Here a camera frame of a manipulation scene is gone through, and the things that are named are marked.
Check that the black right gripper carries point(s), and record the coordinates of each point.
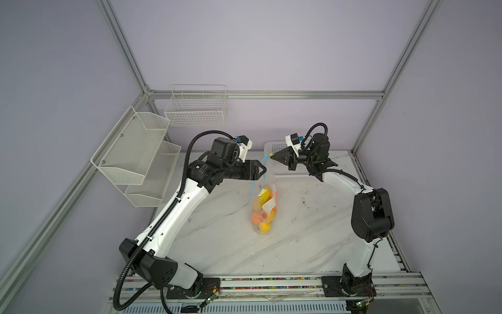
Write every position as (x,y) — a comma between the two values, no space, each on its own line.
(289,159)

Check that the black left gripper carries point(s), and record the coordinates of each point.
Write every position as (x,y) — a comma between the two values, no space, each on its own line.
(253,169)

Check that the clear zip top bag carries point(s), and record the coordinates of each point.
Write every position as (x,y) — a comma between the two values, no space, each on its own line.
(268,180)

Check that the yellow pear-shaped lemon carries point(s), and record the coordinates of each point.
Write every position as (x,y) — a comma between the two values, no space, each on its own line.
(264,227)

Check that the yellow banana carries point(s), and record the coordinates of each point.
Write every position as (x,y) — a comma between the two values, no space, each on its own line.
(263,197)

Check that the large orange fruit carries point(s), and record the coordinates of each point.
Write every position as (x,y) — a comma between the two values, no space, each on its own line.
(256,218)

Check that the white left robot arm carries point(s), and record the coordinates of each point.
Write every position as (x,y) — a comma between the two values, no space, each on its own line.
(147,254)

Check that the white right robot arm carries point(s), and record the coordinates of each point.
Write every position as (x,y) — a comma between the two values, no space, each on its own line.
(371,218)

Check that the white perforated plastic basket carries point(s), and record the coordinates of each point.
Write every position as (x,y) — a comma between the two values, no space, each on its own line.
(313,158)

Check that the white mesh two-tier shelf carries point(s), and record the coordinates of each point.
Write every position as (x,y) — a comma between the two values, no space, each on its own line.
(137,158)

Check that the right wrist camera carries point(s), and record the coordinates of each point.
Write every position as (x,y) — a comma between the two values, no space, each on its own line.
(294,142)

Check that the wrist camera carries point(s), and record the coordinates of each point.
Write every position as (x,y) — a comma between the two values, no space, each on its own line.
(231,150)
(294,142)

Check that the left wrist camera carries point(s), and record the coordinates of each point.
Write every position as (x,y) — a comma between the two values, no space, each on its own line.
(231,150)

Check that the white wire wall basket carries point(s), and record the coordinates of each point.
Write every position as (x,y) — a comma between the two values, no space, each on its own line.
(197,105)

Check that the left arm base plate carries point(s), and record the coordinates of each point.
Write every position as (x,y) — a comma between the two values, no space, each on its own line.
(202,289)

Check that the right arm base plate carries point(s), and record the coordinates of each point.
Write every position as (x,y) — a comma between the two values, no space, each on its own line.
(346,286)

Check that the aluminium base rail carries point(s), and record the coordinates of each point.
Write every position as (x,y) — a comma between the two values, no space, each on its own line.
(307,287)

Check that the aluminium frame post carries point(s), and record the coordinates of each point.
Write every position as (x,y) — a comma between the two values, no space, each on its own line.
(416,36)

